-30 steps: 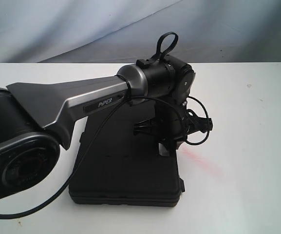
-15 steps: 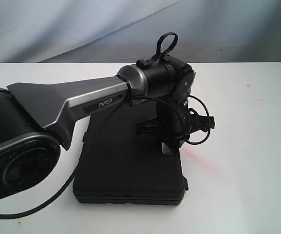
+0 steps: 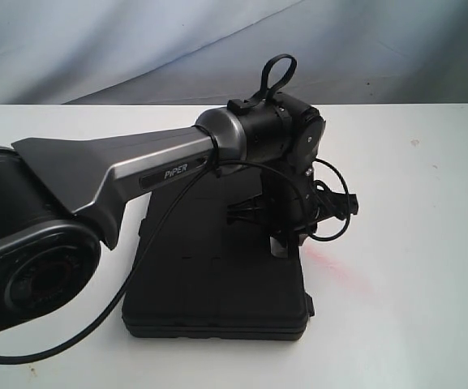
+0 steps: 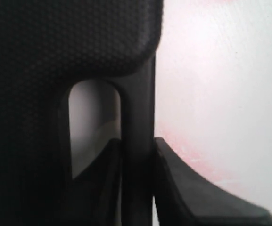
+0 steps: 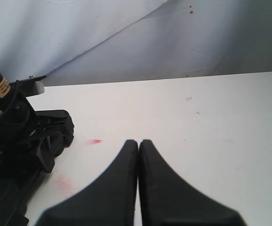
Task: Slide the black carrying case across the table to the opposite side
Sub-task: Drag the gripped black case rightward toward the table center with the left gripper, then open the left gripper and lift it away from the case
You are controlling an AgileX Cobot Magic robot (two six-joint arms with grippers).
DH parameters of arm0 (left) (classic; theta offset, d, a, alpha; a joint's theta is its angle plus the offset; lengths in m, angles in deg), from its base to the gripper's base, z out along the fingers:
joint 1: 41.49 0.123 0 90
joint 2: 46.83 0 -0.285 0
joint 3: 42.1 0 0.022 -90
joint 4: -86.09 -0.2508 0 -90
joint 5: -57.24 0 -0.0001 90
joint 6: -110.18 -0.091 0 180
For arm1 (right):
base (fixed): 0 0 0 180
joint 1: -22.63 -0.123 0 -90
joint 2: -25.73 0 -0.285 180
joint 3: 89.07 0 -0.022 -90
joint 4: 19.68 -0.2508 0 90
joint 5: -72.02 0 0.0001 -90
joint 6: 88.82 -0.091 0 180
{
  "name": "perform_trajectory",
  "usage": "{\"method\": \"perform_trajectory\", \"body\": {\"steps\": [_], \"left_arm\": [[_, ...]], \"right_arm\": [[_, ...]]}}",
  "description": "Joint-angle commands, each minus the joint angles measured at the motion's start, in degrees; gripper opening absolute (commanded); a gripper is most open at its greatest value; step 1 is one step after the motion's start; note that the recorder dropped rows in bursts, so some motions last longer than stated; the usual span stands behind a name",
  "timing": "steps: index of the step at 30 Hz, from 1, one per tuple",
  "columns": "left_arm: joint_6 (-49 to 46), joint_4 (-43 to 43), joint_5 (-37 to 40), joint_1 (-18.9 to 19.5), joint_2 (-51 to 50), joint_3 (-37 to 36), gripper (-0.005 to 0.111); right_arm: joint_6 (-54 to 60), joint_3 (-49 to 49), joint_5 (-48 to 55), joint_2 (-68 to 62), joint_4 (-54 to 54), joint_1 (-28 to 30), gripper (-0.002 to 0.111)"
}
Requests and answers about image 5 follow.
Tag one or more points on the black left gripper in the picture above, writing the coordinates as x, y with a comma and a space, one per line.
30, 137

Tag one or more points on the grey backdrop cloth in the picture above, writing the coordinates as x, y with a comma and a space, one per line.
96, 41

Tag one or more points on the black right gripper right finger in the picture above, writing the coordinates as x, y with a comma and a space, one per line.
168, 200

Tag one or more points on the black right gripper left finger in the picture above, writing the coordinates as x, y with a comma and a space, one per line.
108, 201

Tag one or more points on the black plastic tool case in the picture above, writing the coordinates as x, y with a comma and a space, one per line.
19, 182

